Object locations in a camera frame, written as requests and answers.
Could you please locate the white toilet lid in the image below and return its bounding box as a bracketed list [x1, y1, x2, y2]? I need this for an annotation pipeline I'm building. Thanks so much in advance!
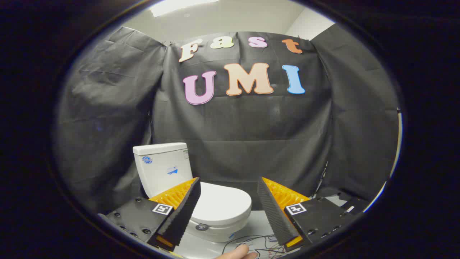
[189, 182, 252, 226]

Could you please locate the black backdrop cloth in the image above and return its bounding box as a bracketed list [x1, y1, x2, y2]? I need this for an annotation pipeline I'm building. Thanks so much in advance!
[54, 26, 400, 215]

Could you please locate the black box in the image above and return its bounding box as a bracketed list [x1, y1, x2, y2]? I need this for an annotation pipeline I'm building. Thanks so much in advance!
[336, 196, 371, 215]

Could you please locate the white toilet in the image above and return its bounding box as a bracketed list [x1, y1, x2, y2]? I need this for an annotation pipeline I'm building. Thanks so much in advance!
[133, 142, 252, 244]

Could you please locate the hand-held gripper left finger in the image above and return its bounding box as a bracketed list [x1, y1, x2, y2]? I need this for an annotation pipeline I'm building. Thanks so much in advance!
[98, 177, 202, 252]

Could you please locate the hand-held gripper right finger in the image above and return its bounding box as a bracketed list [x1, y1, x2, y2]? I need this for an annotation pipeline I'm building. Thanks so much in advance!
[257, 176, 360, 252]

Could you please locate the tangle of floor cables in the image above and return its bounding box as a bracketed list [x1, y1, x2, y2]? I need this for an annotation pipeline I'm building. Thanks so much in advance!
[221, 234, 291, 256]

